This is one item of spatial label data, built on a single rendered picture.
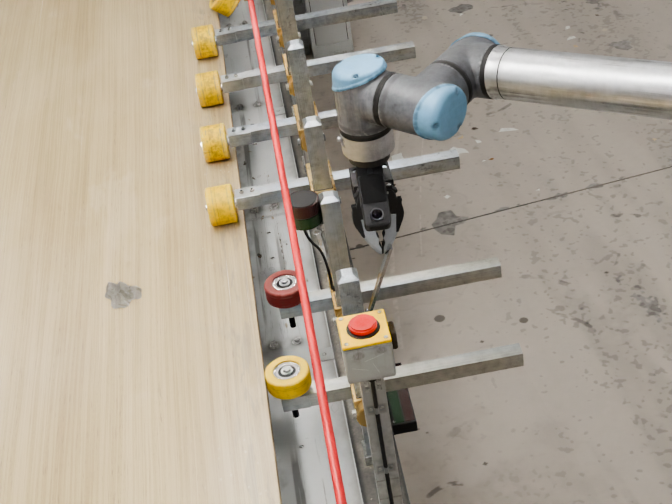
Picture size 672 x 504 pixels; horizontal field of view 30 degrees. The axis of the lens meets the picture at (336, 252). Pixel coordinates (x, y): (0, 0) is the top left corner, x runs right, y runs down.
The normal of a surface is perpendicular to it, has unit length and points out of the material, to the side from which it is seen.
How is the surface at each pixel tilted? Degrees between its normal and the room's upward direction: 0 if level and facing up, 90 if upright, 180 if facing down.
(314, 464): 0
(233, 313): 0
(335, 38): 90
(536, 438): 0
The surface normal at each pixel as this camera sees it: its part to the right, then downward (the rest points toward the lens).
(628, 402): -0.14, -0.79
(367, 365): 0.13, 0.58
